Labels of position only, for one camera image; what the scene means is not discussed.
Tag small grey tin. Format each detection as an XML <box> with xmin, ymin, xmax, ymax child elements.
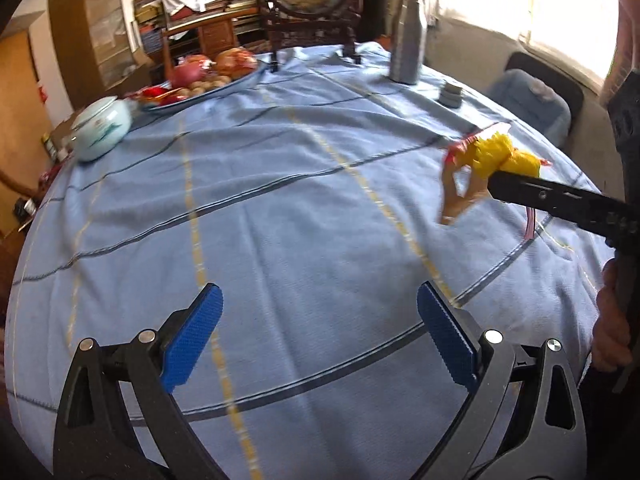
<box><xmin>438</xmin><ymin>81</ymin><xmax>464</xmax><ymax>109</ymax></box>

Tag metal bottle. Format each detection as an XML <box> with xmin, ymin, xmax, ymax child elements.
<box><xmin>389</xmin><ymin>0</ymin><xmax>428</xmax><ymax>86</ymax></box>

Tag blue seat cushion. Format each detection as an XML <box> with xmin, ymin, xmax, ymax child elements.
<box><xmin>487</xmin><ymin>69</ymin><xmax>572</xmax><ymax>147</ymax></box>

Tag red fruit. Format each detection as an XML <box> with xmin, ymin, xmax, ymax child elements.
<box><xmin>170</xmin><ymin>55</ymin><xmax>216</xmax><ymax>90</ymax></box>

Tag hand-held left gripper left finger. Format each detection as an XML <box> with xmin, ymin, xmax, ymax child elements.
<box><xmin>52</xmin><ymin>282</ymin><xmax>241</xmax><ymax>480</ymax></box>

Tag cluttered storage shelves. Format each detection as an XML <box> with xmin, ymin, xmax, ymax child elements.
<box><xmin>132</xmin><ymin>0</ymin><xmax>266</xmax><ymax>53</ymax></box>

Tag pale green lidded ceramic jar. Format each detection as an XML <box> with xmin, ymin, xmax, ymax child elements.
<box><xmin>70</xmin><ymin>96</ymin><xmax>133</xmax><ymax>163</ymax></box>

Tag tall glass-door cabinet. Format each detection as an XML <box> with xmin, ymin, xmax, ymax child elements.
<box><xmin>47</xmin><ymin>0</ymin><xmax>140</xmax><ymax>107</ymax></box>

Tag bagged oranges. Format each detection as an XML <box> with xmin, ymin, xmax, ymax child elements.
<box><xmin>214</xmin><ymin>47</ymin><xmax>259</xmax><ymax>81</ymax></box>

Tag carved wooden chair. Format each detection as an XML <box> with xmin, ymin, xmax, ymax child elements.
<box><xmin>161</xmin><ymin>14</ymin><xmax>266</xmax><ymax>63</ymax></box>

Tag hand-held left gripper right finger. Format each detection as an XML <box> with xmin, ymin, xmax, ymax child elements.
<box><xmin>415</xmin><ymin>281</ymin><xmax>587</xmax><ymax>480</ymax></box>

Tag blue fruit plate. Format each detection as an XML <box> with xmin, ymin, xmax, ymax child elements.
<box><xmin>137</xmin><ymin>57</ymin><xmax>268</xmax><ymax>112</ymax></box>

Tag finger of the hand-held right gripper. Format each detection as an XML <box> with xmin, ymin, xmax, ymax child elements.
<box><xmin>487</xmin><ymin>170</ymin><xmax>634</xmax><ymax>241</ymax></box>

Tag person's right hand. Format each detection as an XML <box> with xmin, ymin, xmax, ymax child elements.
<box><xmin>592</xmin><ymin>257</ymin><xmax>636</xmax><ymax>374</ymax></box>

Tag red snack wrapper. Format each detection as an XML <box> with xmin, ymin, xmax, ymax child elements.
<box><xmin>444</xmin><ymin>122</ymin><xmax>553</xmax><ymax>167</ymax></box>

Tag tan wrapper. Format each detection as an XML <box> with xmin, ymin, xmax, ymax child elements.
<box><xmin>439</xmin><ymin>162</ymin><xmax>490</xmax><ymax>226</ymax></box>

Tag blue striped tablecloth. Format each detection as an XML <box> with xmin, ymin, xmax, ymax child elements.
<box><xmin>5</xmin><ymin>42</ymin><xmax>613</xmax><ymax>480</ymax></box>

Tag black chair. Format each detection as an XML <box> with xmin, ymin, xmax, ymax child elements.
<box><xmin>502</xmin><ymin>51</ymin><xmax>586</xmax><ymax>122</ymax></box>

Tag bright window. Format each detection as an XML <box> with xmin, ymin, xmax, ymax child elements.
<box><xmin>435</xmin><ymin>0</ymin><xmax>621</xmax><ymax>92</ymax></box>

